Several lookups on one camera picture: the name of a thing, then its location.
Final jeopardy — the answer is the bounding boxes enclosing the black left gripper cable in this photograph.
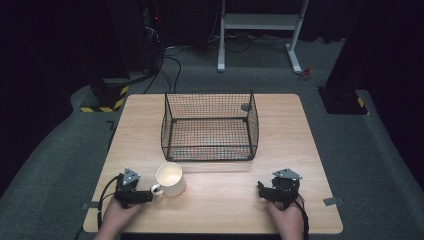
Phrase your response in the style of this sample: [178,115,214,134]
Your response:
[96,173,125,232]

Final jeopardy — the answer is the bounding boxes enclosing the white metal stand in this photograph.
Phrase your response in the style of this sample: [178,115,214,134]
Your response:
[217,0,310,75]

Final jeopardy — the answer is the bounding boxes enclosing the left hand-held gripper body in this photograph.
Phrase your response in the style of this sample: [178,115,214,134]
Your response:
[113,167,142,210]

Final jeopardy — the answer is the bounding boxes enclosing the black floor cables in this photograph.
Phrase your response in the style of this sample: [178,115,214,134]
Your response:
[142,42,184,95]

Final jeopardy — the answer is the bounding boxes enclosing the black post with striped base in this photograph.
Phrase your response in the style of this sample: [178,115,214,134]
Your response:
[317,0,371,116]
[79,0,131,114]

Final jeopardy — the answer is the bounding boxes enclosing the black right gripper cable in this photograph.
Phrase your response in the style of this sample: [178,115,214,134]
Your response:
[293,193,310,240]

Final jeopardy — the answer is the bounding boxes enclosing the black wire mesh basket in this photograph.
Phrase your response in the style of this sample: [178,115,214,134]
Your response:
[160,89,260,163]

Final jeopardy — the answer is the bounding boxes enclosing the person's right hand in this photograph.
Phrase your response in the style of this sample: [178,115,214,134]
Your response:
[266,195,305,236]

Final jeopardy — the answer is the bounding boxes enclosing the person's left hand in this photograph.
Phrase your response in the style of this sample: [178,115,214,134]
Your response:
[101,198,146,234]

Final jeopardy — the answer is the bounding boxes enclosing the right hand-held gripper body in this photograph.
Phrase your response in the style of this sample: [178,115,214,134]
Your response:
[271,167,304,211]

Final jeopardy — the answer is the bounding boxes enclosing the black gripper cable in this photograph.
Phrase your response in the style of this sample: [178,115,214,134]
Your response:
[96,173,125,232]
[293,193,310,240]

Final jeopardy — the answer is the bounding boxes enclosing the dark equipment rack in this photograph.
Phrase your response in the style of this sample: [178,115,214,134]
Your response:
[139,0,168,76]

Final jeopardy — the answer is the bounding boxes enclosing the white cup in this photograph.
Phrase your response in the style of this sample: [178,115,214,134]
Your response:
[150,161,187,197]

